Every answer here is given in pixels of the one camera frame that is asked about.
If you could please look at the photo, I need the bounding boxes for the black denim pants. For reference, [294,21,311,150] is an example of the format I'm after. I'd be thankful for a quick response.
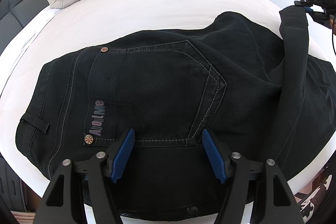
[15,6,335,221]

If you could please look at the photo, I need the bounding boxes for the grey upholstered headboard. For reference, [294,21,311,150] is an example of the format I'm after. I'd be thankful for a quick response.
[0,0,49,52]

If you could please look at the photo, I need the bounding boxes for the black cable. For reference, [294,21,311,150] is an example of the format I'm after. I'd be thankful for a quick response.
[330,24,336,57]

